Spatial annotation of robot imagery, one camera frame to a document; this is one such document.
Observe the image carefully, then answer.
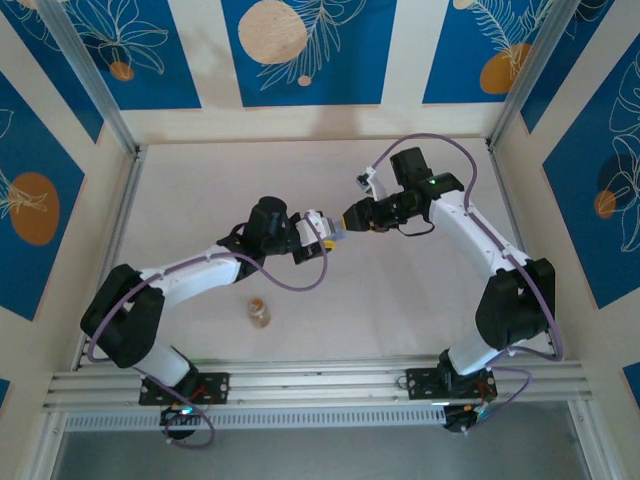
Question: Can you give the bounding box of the clear pill bottle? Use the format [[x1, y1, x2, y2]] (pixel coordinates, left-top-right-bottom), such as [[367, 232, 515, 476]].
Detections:
[[246, 295, 273, 330]]

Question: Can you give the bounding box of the black controller box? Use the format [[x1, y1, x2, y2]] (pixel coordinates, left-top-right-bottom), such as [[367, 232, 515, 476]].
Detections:
[[159, 405, 201, 441], [442, 402, 494, 436]]

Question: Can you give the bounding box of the thin black cable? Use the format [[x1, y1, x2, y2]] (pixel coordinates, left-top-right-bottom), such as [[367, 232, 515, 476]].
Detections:
[[397, 217, 435, 239]]

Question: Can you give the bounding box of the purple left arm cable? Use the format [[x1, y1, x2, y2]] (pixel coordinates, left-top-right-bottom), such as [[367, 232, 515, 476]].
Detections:
[[87, 219, 331, 449]]

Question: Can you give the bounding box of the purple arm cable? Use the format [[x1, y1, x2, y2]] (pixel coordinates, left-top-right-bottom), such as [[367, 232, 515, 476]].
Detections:
[[87, 219, 331, 449], [372, 132, 566, 421]]

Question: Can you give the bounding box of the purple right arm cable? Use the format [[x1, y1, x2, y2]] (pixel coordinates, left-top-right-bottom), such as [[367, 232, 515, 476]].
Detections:
[[372, 132, 566, 421]]

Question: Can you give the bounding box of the aluminium rail beam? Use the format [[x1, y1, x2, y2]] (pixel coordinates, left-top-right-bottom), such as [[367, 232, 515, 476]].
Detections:
[[42, 357, 594, 414]]

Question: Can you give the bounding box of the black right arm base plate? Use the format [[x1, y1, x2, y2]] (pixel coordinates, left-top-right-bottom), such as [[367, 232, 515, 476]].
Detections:
[[405, 367, 499, 402]]

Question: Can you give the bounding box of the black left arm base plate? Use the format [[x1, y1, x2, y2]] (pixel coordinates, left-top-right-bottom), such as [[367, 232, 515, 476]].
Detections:
[[138, 372, 232, 407]]

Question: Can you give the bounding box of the grey slotted cable duct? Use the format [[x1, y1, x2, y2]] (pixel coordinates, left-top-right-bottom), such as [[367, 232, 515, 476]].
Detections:
[[64, 405, 446, 432]]

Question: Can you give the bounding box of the aluminium frame post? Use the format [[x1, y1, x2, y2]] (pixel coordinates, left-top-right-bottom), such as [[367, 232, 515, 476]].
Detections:
[[37, 0, 141, 156], [487, 0, 584, 151]]

